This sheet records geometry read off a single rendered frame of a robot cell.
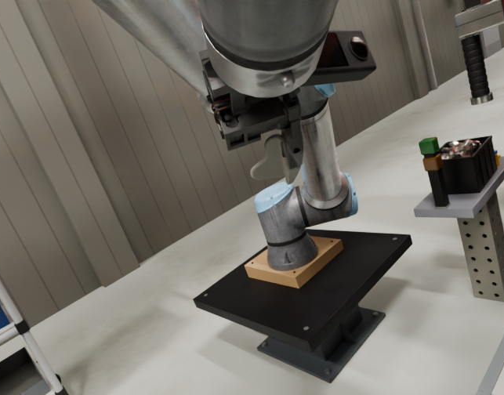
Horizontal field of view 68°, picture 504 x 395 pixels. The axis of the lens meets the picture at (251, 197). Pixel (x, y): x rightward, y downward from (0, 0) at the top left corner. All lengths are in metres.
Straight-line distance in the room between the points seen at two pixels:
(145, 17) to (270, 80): 0.18
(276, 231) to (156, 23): 0.96
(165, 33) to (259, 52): 0.22
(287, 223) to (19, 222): 2.12
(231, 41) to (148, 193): 3.02
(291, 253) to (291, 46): 1.10
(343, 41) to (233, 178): 3.34
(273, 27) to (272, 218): 1.07
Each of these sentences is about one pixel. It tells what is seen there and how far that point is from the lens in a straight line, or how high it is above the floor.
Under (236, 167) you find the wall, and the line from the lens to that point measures 3.73.
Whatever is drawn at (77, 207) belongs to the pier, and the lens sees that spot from 2.97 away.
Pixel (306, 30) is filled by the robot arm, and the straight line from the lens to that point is 0.24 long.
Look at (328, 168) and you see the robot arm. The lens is 1.04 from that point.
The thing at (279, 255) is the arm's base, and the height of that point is 0.40.
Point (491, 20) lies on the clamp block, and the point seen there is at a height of 0.91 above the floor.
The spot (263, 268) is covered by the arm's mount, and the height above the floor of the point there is 0.35.
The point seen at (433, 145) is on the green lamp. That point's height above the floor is 0.64.
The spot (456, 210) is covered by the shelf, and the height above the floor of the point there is 0.45.
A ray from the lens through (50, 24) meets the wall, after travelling 3.30.
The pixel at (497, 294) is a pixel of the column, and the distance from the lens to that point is 1.61.
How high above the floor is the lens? 0.94
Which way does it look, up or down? 14 degrees down
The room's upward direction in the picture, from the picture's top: 20 degrees counter-clockwise
